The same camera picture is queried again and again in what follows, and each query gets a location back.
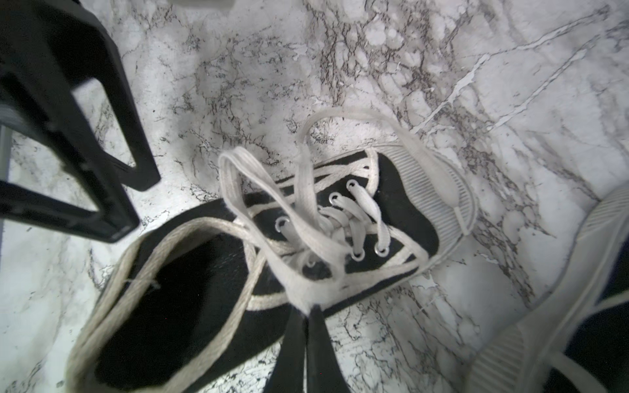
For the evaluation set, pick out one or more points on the black canvas sneaker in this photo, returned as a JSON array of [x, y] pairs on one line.
[[577, 339], [368, 207]]

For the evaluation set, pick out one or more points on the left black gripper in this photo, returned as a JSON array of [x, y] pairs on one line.
[[48, 49]]

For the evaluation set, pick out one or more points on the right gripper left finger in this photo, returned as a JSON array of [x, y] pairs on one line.
[[288, 373]]

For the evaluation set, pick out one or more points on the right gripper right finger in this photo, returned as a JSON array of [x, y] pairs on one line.
[[323, 373]]

